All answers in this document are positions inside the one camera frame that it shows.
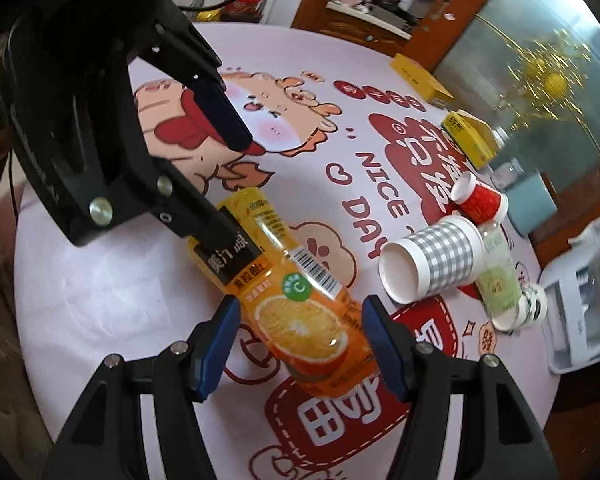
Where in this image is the white storage organizer box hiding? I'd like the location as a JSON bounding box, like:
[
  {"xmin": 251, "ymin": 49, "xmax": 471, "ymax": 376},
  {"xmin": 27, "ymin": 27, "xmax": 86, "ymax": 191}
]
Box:
[{"xmin": 540, "ymin": 217, "xmax": 600, "ymax": 375}]

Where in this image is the orange juice label cup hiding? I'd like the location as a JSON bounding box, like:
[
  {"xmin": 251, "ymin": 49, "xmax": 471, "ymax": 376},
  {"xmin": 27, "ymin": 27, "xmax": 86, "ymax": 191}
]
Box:
[{"xmin": 187, "ymin": 188, "xmax": 378, "ymax": 399}]

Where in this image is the small clear glass jar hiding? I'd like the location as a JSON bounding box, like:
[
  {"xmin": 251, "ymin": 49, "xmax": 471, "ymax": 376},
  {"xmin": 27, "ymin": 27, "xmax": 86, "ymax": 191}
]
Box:
[{"xmin": 490, "ymin": 158, "xmax": 524, "ymax": 191}]

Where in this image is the grey checkered paper cup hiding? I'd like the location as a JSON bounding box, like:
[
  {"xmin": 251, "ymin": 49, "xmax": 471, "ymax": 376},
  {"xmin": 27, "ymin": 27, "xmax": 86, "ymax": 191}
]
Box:
[{"xmin": 378, "ymin": 214, "xmax": 486, "ymax": 304}]

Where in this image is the red paper cup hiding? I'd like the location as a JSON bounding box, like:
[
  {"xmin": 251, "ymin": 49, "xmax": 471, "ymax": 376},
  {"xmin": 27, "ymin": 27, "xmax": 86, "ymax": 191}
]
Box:
[{"xmin": 451, "ymin": 171, "xmax": 508, "ymax": 226}]

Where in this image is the green label clear cup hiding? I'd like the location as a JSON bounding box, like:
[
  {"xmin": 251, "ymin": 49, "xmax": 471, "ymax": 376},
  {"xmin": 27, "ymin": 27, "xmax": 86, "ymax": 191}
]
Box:
[{"xmin": 476, "ymin": 222, "xmax": 521, "ymax": 318}]

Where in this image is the flat yellow box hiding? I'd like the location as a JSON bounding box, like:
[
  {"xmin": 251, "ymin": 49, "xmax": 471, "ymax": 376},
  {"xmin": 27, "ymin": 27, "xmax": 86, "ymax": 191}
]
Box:
[{"xmin": 390, "ymin": 53, "xmax": 454, "ymax": 108}]

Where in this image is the frosted glass door gold ornament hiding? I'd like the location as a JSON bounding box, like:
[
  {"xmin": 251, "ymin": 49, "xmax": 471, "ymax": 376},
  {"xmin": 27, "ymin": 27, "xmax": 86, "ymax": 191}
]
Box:
[{"xmin": 434, "ymin": 0, "xmax": 600, "ymax": 192}]

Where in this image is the yellow tissue box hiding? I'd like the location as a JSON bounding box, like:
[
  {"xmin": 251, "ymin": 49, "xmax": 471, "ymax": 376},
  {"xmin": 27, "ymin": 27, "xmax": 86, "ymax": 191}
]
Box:
[{"xmin": 441, "ymin": 110, "xmax": 498, "ymax": 170}]

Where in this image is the light blue canister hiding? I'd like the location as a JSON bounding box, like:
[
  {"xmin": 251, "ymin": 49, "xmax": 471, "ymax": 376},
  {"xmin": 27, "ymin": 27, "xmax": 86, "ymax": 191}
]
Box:
[{"xmin": 505, "ymin": 172, "xmax": 557, "ymax": 236}]

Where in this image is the white panda paper cup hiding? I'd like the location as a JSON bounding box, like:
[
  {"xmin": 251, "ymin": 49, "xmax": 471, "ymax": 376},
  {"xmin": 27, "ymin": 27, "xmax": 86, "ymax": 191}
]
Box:
[{"xmin": 492, "ymin": 283, "xmax": 548, "ymax": 333}]

